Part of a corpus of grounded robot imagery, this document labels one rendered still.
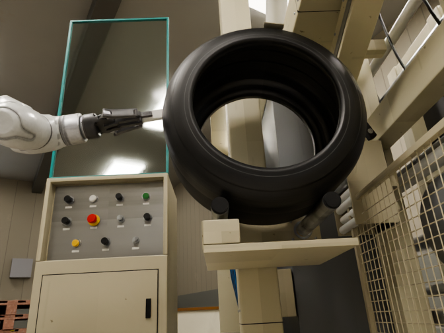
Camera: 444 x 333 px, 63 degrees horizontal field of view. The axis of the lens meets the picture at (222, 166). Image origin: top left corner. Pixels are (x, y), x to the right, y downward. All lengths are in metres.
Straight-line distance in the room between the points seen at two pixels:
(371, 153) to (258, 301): 0.64
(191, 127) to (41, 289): 1.03
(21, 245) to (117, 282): 7.30
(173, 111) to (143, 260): 0.80
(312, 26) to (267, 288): 0.96
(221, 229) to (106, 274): 0.84
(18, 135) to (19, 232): 7.96
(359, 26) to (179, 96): 0.67
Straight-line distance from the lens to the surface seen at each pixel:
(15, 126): 0.97
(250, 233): 1.24
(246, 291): 1.24
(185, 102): 0.99
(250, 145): 1.38
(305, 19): 1.47
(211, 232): 0.89
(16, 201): 9.07
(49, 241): 1.80
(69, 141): 1.14
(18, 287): 8.75
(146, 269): 1.60
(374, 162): 1.38
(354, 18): 1.35
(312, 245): 0.91
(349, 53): 1.42
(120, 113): 1.09
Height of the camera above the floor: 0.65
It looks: 22 degrees up
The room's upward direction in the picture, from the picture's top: 3 degrees counter-clockwise
